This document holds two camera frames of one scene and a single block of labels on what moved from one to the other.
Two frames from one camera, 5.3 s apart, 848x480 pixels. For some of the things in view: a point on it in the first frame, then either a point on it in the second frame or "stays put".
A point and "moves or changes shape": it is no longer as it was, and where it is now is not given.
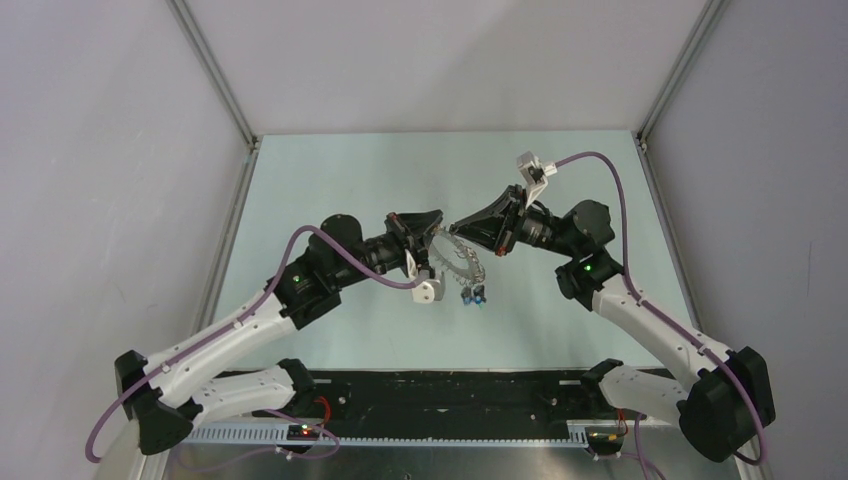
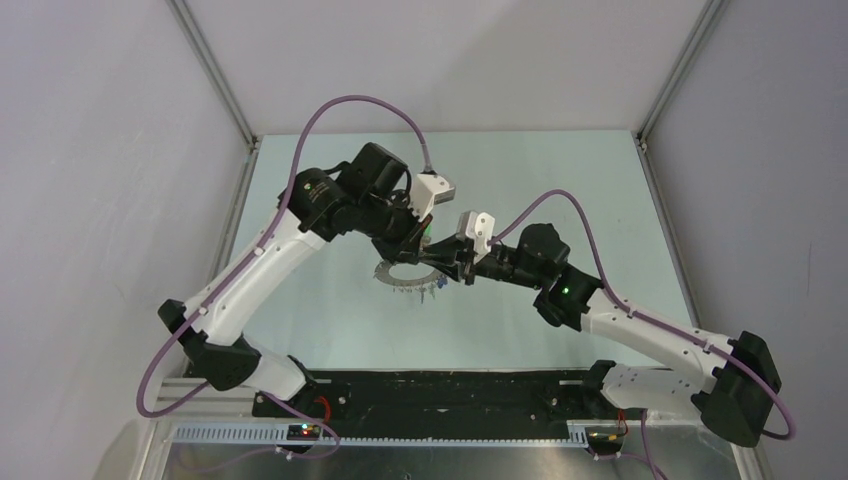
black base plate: [456, 396] stays put
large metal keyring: [474, 276] moves or changes shape
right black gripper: [482, 228] -> [454, 257]
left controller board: [298, 432] stays put
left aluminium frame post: [195, 34] stays put
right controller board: [604, 436] stays put
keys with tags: [474, 294] moves or changes shape
